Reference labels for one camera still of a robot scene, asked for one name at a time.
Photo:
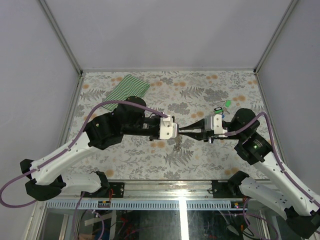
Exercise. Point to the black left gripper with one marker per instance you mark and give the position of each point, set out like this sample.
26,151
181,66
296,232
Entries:
158,118

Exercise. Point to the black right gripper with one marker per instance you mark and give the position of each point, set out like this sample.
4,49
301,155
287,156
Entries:
205,135

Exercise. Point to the silver keys bunch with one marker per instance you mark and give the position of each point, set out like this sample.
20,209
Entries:
178,141

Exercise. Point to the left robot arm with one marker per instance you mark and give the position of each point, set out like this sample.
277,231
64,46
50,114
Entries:
49,177

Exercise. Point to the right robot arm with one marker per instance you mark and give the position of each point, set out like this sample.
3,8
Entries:
293,200

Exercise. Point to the green key tag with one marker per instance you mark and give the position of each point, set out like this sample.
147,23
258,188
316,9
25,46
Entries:
227,103

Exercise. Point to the green white striped cloth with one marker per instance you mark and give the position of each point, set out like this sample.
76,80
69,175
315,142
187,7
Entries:
129,86

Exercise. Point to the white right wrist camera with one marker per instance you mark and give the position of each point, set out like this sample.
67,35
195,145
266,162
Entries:
214,125

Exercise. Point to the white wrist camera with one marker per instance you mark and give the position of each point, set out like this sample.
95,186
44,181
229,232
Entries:
214,125
168,128

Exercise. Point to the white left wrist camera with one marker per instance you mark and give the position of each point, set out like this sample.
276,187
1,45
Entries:
168,128

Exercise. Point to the aluminium front rail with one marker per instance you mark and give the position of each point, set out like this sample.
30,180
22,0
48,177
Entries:
166,190

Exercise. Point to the blue slotted cable duct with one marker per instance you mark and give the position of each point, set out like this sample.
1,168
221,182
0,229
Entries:
140,204

